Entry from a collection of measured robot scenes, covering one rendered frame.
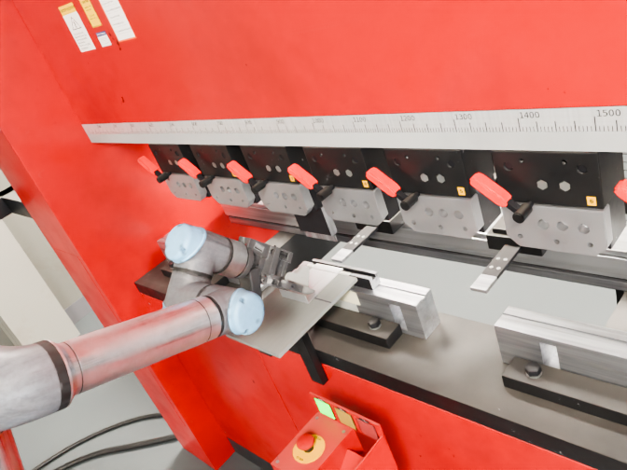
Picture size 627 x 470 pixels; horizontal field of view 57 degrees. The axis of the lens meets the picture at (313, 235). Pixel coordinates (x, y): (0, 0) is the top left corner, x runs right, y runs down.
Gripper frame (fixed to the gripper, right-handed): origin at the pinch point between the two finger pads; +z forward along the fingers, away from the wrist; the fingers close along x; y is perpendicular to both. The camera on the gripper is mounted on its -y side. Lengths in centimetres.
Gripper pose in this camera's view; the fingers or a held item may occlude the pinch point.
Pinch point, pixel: (299, 290)
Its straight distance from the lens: 132.7
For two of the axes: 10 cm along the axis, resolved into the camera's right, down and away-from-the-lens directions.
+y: 2.7, -9.6, 1.3
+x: -7.1, -1.1, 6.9
